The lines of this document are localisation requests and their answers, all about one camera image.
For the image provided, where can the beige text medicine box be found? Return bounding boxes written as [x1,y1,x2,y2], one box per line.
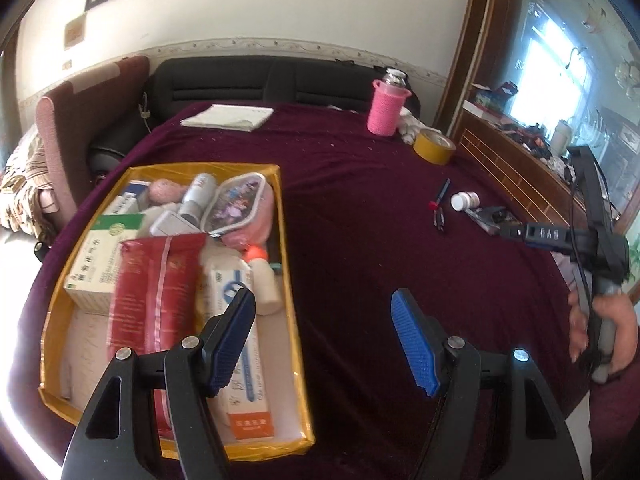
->
[64,214,144,316]

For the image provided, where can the white crumpled tissue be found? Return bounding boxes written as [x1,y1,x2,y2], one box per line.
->
[397,108,426,145]

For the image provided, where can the wooden brick-pattern cabinet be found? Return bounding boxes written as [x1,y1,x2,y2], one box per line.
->
[435,0,639,242]

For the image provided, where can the black sofa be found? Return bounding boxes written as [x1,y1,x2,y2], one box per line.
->
[87,55,387,179]

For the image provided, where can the pink knit-sleeved flask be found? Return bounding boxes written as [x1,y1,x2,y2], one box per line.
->
[367,68,412,136]

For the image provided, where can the white toothpaste box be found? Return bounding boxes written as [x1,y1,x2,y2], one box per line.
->
[204,257,274,441]

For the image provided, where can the white square bottle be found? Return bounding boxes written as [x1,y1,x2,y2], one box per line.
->
[149,210,201,237]

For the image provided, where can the white red-label bottle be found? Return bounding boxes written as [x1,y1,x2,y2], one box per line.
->
[450,192,480,211]

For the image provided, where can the clutter on cabinet top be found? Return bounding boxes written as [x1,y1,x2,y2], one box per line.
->
[464,79,622,221]

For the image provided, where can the white bottle orange cap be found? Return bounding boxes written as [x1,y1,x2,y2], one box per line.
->
[244,245,283,316]

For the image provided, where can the maroon bed blanket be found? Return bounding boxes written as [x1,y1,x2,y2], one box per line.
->
[6,100,597,480]

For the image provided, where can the blue white medicine box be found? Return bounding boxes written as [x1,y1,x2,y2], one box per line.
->
[103,180,151,216]

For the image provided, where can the yellow tape roll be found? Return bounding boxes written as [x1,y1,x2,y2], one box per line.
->
[413,128,457,166]

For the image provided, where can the white notepad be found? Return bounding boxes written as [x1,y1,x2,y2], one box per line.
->
[180,104,274,132]

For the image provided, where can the pink plush toy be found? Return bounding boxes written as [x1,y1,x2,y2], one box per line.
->
[149,179,188,206]

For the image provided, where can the person's right hand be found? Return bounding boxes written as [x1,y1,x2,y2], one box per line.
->
[567,289,639,375]

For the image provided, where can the black marker red caps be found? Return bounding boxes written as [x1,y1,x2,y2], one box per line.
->
[428,178,451,210]

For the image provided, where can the red foil packet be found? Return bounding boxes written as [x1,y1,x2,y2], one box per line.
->
[105,231,208,436]

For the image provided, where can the yellow storage box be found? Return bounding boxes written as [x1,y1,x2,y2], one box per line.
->
[39,162,314,463]

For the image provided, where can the maroon armchair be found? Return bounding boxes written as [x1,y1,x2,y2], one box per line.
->
[35,55,150,224]

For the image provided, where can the printed zip pouch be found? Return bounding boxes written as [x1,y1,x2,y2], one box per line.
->
[200,172,276,252]

